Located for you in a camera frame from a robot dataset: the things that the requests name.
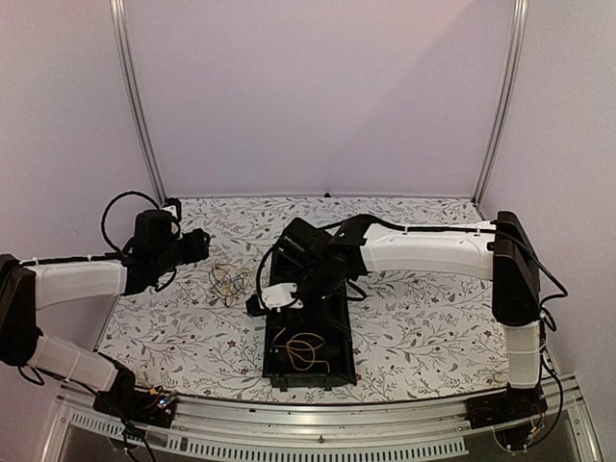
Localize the aluminium corner post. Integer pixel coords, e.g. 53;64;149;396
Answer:
109;0;167;203
473;0;529;208

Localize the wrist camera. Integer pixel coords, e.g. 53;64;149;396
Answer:
162;197;182;221
245;283;303;318

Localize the yellow cable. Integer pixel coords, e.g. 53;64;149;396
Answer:
271;326;331;374

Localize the cable bundle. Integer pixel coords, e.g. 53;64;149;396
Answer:
206;262;261;309

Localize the black three-compartment bin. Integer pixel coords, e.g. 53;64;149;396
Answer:
263;218;357;392

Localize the left aluminium corner post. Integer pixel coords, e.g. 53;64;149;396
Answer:
109;0;167;203

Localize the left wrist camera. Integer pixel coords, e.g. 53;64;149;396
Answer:
162;197;182;221

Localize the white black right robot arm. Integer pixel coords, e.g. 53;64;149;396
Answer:
262;212;554;423

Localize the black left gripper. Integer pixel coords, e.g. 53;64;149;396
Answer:
153;228;209;277

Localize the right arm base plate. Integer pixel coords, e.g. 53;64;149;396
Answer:
464;385;548;429

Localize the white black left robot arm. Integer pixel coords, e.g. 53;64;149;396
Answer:
1;198;211;418

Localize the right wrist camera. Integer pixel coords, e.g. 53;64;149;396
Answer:
245;283;303;318

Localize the right aluminium corner post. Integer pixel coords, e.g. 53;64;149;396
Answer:
473;0;529;208

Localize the aluminium front rail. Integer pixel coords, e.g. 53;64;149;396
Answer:
41;374;606;461

